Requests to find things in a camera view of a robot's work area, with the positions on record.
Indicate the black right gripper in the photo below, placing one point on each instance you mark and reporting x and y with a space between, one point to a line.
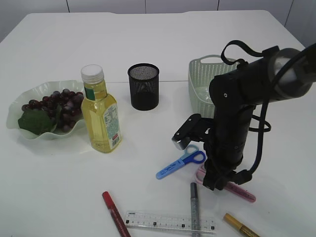
225 154

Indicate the blue safety scissors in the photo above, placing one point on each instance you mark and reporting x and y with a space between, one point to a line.
192 154

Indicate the pink safety scissors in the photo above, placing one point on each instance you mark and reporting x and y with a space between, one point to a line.
231 187

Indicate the yellow tea bottle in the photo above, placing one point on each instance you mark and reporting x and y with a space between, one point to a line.
100 111

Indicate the purple artificial grape bunch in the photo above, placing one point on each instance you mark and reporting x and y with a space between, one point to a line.
59 111

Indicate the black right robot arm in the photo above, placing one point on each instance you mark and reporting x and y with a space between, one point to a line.
276 75

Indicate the green woven plastic basket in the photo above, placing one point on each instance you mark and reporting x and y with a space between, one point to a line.
200 73

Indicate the black mesh pen cup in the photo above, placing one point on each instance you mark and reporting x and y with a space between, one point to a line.
144 86

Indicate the clear plastic ruler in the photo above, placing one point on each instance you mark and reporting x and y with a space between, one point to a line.
171 223

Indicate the pale green wavy plate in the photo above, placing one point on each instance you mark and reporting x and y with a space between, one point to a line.
44 89

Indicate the silver glitter marker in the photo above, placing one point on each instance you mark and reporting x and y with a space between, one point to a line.
195 207

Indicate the gold marker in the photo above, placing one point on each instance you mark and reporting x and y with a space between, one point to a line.
239 226

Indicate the red marker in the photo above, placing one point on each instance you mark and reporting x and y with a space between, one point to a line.
120 225

